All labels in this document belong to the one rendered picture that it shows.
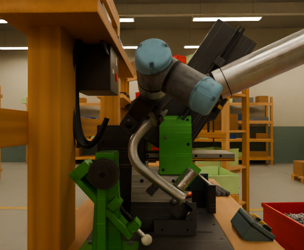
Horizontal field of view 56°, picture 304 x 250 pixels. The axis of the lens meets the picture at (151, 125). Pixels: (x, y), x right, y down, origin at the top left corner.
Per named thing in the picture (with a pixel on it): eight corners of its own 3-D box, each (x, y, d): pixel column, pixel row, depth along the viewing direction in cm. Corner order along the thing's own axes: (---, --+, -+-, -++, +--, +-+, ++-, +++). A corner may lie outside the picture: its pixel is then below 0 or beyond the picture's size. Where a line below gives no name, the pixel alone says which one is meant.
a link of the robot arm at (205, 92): (225, 89, 66) (184, 66, 68) (225, 83, 55) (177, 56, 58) (207, 118, 67) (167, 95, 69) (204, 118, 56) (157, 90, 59)
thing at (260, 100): (273, 165, 920) (273, 95, 921) (174, 165, 928) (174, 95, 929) (267, 163, 974) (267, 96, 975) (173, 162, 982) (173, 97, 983)
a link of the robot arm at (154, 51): (161, 76, 55) (125, 55, 57) (160, 100, 66) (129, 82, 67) (182, 47, 58) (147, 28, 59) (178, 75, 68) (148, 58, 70)
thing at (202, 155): (225, 156, 127) (225, 150, 127) (234, 161, 111) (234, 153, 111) (137, 156, 128) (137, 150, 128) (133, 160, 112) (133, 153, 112)
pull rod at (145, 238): (152, 243, 75) (152, 220, 75) (152, 247, 72) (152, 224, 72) (131, 242, 75) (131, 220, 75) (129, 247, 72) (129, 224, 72)
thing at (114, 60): (119, 95, 110) (119, 56, 110) (111, 90, 93) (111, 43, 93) (87, 95, 110) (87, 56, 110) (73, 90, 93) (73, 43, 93)
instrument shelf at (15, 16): (134, 77, 157) (134, 70, 157) (97, 12, 67) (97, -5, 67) (88, 78, 158) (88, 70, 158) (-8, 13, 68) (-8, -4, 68)
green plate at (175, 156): (190, 176, 105) (189, 121, 111) (193, 174, 97) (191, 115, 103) (159, 176, 106) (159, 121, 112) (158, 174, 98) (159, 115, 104)
